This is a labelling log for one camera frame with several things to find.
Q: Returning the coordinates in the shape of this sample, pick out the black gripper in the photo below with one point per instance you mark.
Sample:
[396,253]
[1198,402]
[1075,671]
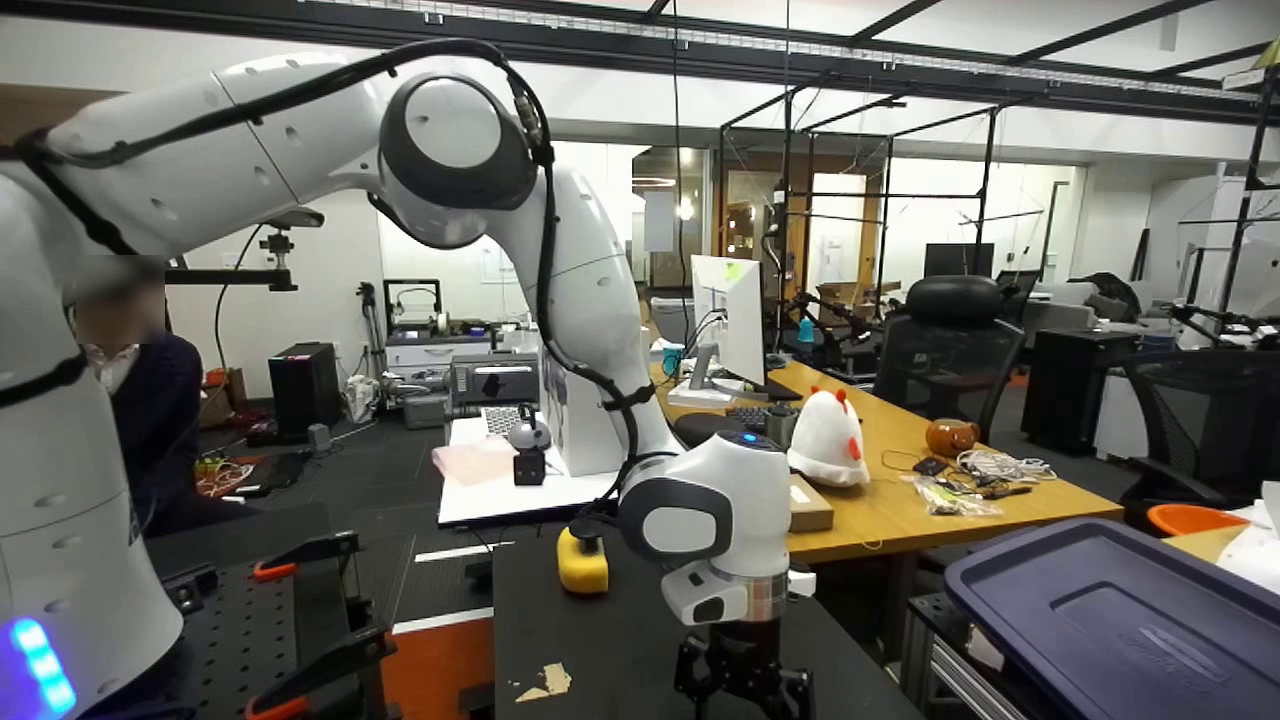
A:
[734,653]

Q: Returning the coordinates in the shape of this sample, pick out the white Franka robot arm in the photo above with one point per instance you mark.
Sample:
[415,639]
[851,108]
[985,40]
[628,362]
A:
[240,161]

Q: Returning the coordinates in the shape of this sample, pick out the orange bowl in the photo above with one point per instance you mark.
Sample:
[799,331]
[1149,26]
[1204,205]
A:
[1189,516]

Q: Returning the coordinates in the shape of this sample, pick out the yellow tape dispenser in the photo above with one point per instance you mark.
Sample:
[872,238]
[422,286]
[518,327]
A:
[580,573]

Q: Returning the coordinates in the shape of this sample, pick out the wooden desk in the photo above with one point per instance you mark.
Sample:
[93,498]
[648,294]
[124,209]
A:
[907,515]

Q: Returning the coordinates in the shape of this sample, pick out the white hard hat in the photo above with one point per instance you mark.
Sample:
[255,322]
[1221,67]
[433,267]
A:
[827,443]

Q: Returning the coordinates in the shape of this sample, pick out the dark green mug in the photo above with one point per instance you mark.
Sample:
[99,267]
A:
[781,425]

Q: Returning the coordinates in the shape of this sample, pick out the large white cardboard box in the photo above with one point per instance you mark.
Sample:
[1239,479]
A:
[580,443]

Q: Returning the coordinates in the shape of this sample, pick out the orange plastic panel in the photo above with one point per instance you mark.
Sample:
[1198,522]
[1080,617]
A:
[443,673]

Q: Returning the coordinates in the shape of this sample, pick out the black stand base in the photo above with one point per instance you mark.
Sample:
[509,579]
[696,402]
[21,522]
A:
[528,465]

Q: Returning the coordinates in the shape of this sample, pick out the pile of plastic wrappers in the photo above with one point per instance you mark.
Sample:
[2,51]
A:
[980,479]

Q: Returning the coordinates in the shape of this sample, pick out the orange pumpkin ball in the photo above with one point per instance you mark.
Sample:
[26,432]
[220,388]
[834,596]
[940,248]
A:
[948,437]

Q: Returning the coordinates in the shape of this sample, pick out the pale pink paper sheet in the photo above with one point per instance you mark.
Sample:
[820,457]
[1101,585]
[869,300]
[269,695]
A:
[472,463]

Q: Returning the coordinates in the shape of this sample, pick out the navy plastic storage bin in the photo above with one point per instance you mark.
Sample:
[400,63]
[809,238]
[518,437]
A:
[1123,624]

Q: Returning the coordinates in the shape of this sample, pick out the grey Unitree device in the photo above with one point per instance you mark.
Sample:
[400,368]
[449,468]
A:
[492,382]

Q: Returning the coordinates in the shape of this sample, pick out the black office chair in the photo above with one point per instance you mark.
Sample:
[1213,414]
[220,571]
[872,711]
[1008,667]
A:
[947,346]

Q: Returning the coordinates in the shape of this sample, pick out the black cabinet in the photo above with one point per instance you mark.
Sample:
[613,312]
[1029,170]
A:
[1066,386]

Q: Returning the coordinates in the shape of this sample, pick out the black background monitor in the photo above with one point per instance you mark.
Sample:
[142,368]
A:
[957,256]

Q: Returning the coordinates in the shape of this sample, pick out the small framed screen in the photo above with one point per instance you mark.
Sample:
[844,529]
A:
[409,304]

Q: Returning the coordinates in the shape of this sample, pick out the black PC tower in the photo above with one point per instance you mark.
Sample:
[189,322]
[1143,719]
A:
[305,386]

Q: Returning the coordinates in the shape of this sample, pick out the white paper sheet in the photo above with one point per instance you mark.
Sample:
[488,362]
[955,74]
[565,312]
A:
[1253,535]

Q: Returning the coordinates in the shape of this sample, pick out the black mesh chair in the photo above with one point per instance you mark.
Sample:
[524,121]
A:
[1204,414]

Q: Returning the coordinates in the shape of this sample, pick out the person in dark jacket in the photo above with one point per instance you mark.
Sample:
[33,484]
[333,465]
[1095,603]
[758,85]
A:
[146,402]

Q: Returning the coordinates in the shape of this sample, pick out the black camera on stand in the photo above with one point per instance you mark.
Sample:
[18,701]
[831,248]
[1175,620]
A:
[275,246]

